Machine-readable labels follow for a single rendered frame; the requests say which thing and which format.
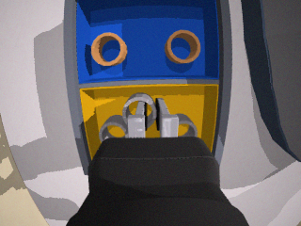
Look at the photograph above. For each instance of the blue and yellow divided bin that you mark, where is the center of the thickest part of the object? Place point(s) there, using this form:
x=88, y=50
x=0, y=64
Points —
x=199, y=89

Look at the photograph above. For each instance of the bronze bushing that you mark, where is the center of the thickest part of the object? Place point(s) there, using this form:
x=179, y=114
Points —
x=97, y=46
x=193, y=41

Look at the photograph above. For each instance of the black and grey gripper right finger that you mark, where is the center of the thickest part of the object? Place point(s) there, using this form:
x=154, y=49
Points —
x=166, y=123

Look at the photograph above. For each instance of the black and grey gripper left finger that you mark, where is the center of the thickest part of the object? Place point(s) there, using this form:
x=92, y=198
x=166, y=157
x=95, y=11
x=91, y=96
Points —
x=137, y=123

